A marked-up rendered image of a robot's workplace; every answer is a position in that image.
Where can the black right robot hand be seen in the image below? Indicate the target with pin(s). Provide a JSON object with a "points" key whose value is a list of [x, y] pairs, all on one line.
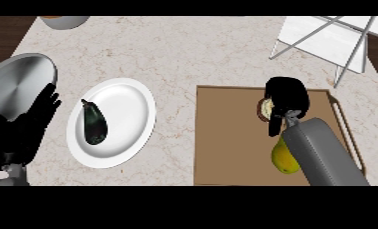
{"points": [[288, 94]]}

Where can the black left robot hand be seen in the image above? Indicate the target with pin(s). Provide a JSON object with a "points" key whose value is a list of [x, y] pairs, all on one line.
{"points": [[29, 123]]}

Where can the cupcake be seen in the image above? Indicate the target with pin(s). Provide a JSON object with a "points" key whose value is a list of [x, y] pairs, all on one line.
{"points": [[264, 109]]}

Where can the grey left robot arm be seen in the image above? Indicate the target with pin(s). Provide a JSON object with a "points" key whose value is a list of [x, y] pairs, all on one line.
{"points": [[12, 174]]}

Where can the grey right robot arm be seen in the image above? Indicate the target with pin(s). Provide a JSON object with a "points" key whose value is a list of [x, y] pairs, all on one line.
{"points": [[322, 154]]}

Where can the brown tray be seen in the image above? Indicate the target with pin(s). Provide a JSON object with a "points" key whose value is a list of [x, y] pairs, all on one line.
{"points": [[230, 139]]}

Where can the silver steel pan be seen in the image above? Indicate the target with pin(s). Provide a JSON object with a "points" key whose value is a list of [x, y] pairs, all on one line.
{"points": [[22, 79]]}

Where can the dark eggplant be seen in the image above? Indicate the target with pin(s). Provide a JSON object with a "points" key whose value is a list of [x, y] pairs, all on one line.
{"points": [[94, 124]]}

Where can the white oval plate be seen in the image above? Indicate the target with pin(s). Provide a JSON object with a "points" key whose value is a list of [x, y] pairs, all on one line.
{"points": [[110, 123]]}

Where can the yellow mango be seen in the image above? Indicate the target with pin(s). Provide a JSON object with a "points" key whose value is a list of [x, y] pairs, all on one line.
{"points": [[283, 159]]}

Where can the grey bowl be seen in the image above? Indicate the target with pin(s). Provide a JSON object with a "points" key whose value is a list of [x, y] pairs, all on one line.
{"points": [[63, 21]]}

